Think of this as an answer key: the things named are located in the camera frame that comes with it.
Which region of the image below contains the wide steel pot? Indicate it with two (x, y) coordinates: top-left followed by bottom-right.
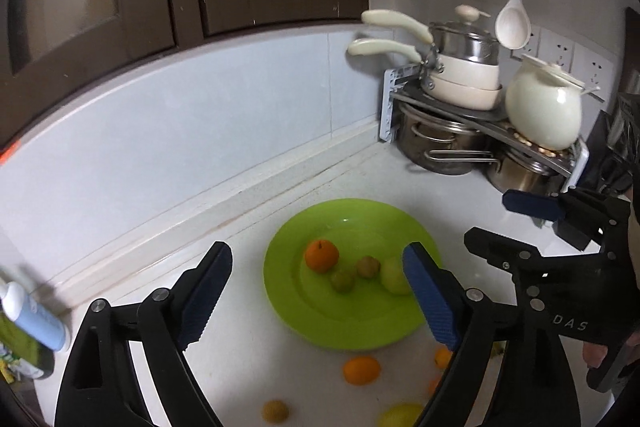
(397, 104), (493, 175)

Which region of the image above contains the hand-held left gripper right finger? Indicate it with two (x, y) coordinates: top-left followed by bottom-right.
(402, 241), (596, 427)

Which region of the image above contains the white ceramic pot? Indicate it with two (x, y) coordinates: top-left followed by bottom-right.
(505, 53), (601, 151)

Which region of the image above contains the pot lid cream knob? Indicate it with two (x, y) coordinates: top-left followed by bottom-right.
(429, 4), (501, 38)

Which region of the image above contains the small greenish brown fruit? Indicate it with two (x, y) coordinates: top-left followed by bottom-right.
(263, 399), (290, 423)
(356, 256), (382, 280)
(330, 268), (357, 294)

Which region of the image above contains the white wall socket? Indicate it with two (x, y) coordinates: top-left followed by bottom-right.
(537, 29), (576, 68)
(510, 24), (543, 62)
(572, 42), (617, 102)

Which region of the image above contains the small steel pot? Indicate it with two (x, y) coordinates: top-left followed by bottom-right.
(485, 147), (561, 195)

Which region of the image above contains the shallow cream pan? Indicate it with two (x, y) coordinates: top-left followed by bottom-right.
(422, 74), (505, 111)

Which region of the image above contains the black knife block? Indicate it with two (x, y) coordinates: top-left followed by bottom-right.
(597, 92), (640, 198)

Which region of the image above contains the person's right hand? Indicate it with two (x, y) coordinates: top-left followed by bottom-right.
(582, 342), (608, 371)

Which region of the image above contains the orange with stem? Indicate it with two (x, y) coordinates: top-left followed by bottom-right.
(305, 239), (340, 273)

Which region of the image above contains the green dish soap bottle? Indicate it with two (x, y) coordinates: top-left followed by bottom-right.
(0, 312), (55, 380)

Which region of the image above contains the large yellow green fruit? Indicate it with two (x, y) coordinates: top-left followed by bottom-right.
(381, 257), (415, 297)
(378, 402), (426, 427)

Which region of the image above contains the steel saucepan cream handle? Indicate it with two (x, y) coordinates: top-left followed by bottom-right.
(361, 9), (501, 65)

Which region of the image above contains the grey corner pot rack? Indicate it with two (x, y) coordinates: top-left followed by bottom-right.
(382, 64), (590, 200)

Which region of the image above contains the white blue pump bottle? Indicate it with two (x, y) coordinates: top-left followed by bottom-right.
(0, 281), (71, 352)

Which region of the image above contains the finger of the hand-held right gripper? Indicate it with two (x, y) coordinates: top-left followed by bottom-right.
(502, 188), (632, 254)
(464, 227), (607, 281)

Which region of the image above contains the green plastic plate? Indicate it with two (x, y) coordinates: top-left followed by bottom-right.
(263, 199), (442, 350)

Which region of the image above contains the wooden bead trivet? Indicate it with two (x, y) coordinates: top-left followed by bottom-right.
(507, 124), (571, 158)

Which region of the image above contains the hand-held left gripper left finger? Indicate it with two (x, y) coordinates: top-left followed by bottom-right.
(54, 241), (234, 427)

